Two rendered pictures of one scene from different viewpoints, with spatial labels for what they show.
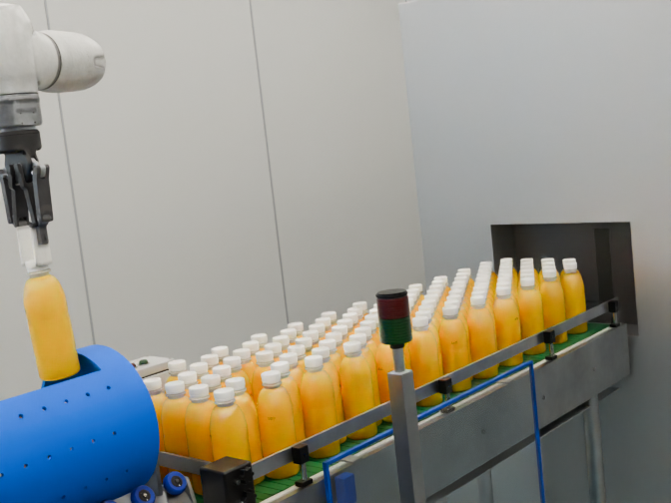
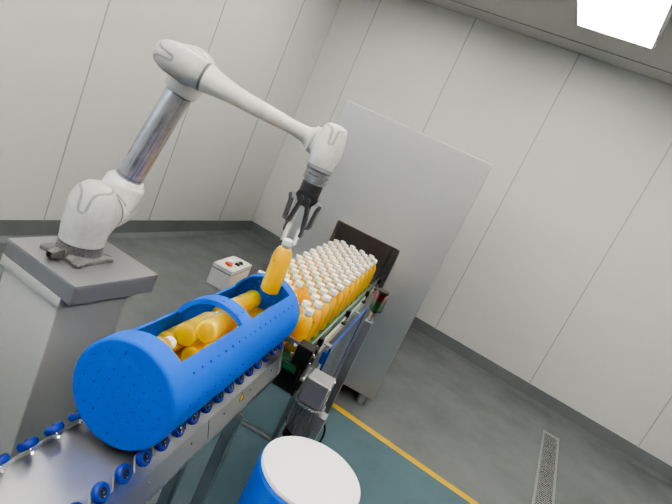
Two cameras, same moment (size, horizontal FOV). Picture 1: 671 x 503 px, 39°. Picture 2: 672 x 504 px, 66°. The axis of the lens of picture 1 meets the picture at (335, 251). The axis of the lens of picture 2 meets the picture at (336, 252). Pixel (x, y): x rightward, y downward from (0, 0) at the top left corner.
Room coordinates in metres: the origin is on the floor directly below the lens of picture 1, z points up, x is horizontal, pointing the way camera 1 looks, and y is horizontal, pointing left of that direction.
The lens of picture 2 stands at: (0.03, 1.32, 1.89)
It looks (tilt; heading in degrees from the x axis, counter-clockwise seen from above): 14 degrees down; 329
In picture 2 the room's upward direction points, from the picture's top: 24 degrees clockwise
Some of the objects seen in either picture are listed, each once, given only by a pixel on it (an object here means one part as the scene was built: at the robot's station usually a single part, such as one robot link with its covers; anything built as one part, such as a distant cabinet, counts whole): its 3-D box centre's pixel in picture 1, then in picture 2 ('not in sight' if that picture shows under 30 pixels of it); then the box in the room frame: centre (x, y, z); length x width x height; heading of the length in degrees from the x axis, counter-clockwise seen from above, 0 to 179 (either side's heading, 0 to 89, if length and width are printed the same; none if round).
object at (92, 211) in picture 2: not in sight; (91, 211); (1.94, 1.14, 1.23); 0.18 x 0.16 x 0.22; 155
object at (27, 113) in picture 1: (14, 114); (316, 175); (1.67, 0.52, 1.67); 0.09 x 0.09 x 0.06
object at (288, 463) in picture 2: not in sight; (311, 473); (0.95, 0.55, 1.03); 0.28 x 0.28 x 0.01
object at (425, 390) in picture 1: (476, 366); (352, 305); (2.32, -0.32, 0.96); 1.60 x 0.01 x 0.03; 138
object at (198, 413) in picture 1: (205, 442); not in sight; (1.84, 0.30, 1.00); 0.07 x 0.07 x 0.19
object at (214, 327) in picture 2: not in sight; (221, 323); (1.43, 0.74, 1.16); 0.19 x 0.07 x 0.07; 138
